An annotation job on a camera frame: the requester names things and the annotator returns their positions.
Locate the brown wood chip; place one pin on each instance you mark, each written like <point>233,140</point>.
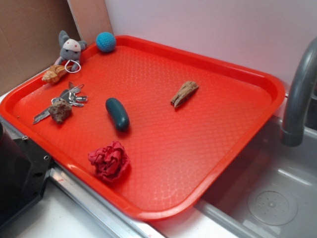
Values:
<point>184,93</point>

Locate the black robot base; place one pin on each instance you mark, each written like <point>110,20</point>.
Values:
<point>24,170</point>

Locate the red plastic tray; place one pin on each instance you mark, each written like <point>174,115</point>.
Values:
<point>175,153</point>

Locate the dark teal oblong object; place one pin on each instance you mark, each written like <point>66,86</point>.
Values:
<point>118,114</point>

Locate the crumpled red cloth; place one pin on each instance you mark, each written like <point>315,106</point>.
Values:
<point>110,162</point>

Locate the silver key bunch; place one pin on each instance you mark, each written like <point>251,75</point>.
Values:
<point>69,95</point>

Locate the blue textured ball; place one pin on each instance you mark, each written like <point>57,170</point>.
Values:
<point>106,42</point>

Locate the brown rock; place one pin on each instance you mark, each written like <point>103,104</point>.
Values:
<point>60,111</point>

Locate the grey plush toy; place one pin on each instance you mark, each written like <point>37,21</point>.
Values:
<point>70,51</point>

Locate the tan spiral seashell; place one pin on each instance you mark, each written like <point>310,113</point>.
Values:
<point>55,73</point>

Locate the grey toy sink basin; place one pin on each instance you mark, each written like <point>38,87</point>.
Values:
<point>266,163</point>

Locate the grey sink faucet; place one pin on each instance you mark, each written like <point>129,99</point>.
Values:
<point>301,105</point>

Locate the round sink drain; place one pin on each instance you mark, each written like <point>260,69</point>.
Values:
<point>271,207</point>

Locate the brown cardboard panel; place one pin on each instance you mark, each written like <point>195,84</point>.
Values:
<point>29,32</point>

